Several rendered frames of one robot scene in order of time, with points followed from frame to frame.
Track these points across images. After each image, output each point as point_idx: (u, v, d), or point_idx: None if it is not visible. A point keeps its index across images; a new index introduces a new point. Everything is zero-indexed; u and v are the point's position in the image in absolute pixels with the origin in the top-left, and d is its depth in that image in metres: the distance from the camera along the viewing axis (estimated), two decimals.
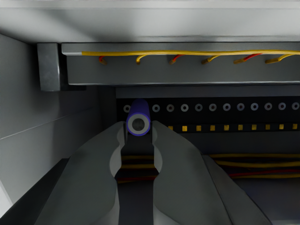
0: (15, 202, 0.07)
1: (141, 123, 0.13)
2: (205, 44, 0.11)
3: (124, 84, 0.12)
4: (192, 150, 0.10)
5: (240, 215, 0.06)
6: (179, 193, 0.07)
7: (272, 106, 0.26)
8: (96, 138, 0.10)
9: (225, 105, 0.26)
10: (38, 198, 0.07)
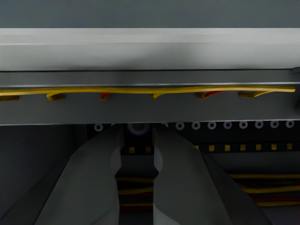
0: (15, 202, 0.07)
1: None
2: (150, 73, 0.08)
3: (48, 123, 0.09)
4: (192, 150, 0.10)
5: (240, 215, 0.06)
6: (179, 193, 0.07)
7: (263, 123, 0.23)
8: (96, 138, 0.10)
9: (210, 122, 0.23)
10: (38, 198, 0.07)
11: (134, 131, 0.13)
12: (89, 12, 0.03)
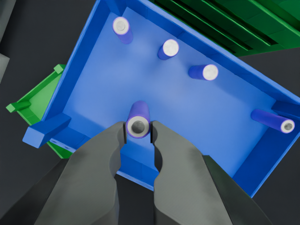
0: (15, 202, 0.07)
1: None
2: None
3: None
4: (193, 150, 0.10)
5: (241, 215, 0.06)
6: (180, 193, 0.07)
7: None
8: (96, 138, 0.10)
9: None
10: (37, 198, 0.07)
11: None
12: None
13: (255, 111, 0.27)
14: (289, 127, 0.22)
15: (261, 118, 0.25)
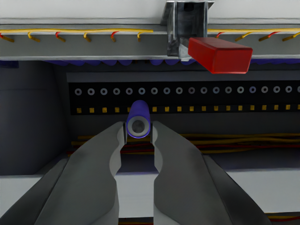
0: (15, 202, 0.07)
1: None
2: (84, 25, 0.14)
3: (31, 57, 0.15)
4: (193, 150, 0.10)
5: (241, 215, 0.06)
6: (179, 193, 0.07)
7: (206, 89, 0.30)
8: (96, 138, 0.10)
9: (165, 89, 0.29)
10: (37, 198, 0.07)
11: None
12: None
13: None
14: (139, 127, 0.13)
15: None
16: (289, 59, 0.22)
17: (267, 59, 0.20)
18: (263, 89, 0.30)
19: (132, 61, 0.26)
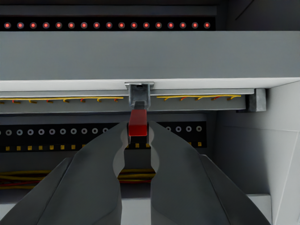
0: (19, 201, 0.07)
1: None
2: None
3: None
4: (189, 150, 0.10)
5: (237, 214, 0.06)
6: (177, 193, 0.07)
7: (43, 131, 0.35)
8: (100, 138, 0.10)
9: (6, 131, 0.35)
10: (41, 197, 0.07)
11: None
12: None
13: None
14: None
15: None
16: None
17: None
18: (93, 131, 0.35)
19: None
